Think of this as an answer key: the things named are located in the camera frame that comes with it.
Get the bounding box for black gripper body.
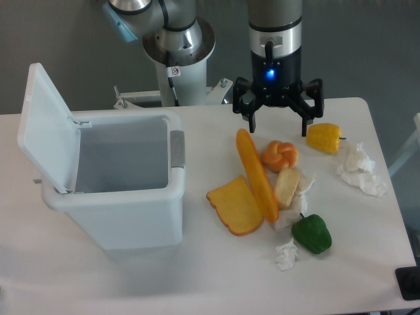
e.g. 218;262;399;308
251;49;302;107

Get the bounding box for green bell pepper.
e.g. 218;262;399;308
291;214;332;255

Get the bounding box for white frame at right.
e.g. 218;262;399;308
388;113;419;177

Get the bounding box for long orange baguette bread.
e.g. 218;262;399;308
236;129;279;223

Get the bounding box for white trash bin lid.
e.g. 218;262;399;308
18;63;92;194

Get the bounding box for pale small toast piece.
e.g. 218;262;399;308
274;168;300;210

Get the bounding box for yellow bell pepper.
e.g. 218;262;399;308
306;123;344;154

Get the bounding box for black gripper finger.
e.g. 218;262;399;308
284;78;324;137
232;77;266;133

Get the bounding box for black device at edge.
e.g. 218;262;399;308
395;266;419;301

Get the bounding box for small crumpled white tissue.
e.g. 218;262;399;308
275;238;299;271

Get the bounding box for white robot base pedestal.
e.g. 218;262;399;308
114;62;233;109

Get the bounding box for black cable on pedestal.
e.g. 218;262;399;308
165;51;180;107

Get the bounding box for large crumpled white tissue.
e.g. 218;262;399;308
335;142;387;198

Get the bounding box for orange toast bread slice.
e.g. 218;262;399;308
206;175;263;236

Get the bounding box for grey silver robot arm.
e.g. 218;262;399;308
103;1;324;129

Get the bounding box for crumpled tissue under bread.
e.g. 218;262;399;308
274;169;316;230

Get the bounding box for orange knotted bread roll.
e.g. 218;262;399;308
261;140;299;173

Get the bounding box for white trash bin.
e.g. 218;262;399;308
41;108;186;250

